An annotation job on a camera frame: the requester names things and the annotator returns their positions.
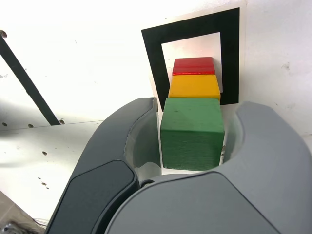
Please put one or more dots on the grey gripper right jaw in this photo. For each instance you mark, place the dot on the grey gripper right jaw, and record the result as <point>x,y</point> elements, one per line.
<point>207,207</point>

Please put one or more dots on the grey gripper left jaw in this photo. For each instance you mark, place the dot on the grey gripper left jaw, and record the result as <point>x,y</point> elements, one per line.
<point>102,170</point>

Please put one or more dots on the green cube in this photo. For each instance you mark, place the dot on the green cube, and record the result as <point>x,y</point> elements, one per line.
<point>192,136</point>

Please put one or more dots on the yellow cube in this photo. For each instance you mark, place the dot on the yellow cube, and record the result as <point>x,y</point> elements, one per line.
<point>195,87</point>

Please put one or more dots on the red cube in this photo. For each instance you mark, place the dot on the red cube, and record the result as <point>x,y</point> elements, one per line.
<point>193,65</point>

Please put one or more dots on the black tape square outline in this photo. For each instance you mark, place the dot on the black tape square outline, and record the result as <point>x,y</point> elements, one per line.
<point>156,61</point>

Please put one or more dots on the black tape strip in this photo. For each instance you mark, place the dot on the black tape strip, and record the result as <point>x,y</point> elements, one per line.
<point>24,80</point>

